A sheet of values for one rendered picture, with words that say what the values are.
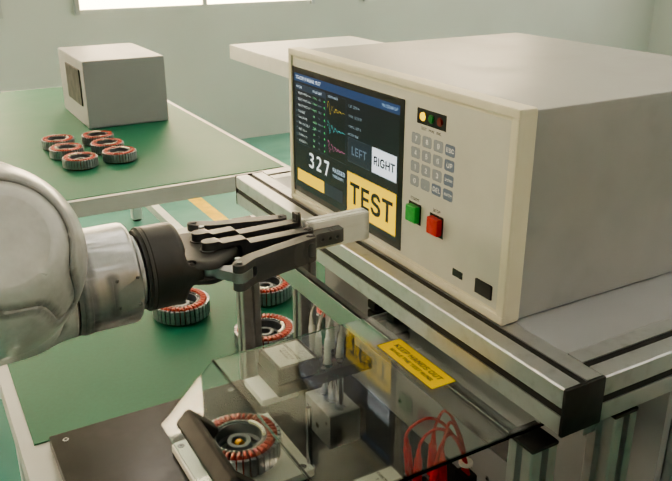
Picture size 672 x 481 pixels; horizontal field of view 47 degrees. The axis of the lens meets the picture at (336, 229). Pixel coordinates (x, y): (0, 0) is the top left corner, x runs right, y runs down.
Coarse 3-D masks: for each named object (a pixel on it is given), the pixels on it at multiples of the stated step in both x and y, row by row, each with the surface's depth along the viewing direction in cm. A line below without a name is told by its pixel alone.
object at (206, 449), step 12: (180, 420) 68; (192, 420) 67; (204, 420) 68; (192, 432) 66; (204, 432) 65; (216, 432) 68; (192, 444) 65; (204, 444) 64; (216, 444) 64; (204, 456) 63; (216, 456) 62; (204, 468) 62; (216, 468) 61; (228, 468) 60; (216, 480) 60; (228, 480) 60; (240, 480) 60; (252, 480) 62
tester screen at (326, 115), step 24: (312, 96) 96; (336, 96) 91; (360, 96) 86; (312, 120) 97; (336, 120) 92; (360, 120) 87; (384, 120) 83; (312, 144) 99; (336, 144) 93; (384, 144) 84; (336, 168) 94; (360, 168) 89; (312, 192) 101
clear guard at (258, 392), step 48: (336, 336) 80; (384, 336) 80; (240, 384) 71; (288, 384) 71; (336, 384) 71; (384, 384) 71; (480, 384) 71; (240, 432) 67; (288, 432) 65; (336, 432) 65; (384, 432) 65; (432, 432) 65; (480, 432) 65; (288, 480) 60; (336, 480) 59; (384, 480) 59
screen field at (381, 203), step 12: (348, 180) 92; (360, 180) 90; (348, 192) 92; (360, 192) 90; (372, 192) 88; (384, 192) 85; (348, 204) 93; (360, 204) 90; (372, 204) 88; (384, 204) 86; (372, 216) 89; (384, 216) 86; (384, 228) 87
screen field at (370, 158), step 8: (352, 144) 90; (360, 144) 88; (352, 152) 90; (360, 152) 88; (368, 152) 87; (376, 152) 85; (384, 152) 84; (352, 160) 90; (360, 160) 89; (368, 160) 87; (376, 160) 86; (384, 160) 84; (392, 160) 83; (368, 168) 87; (376, 168) 86; (384, 168) 84; (392, 168) 83; (384, 176) 85; (392, 176) 83
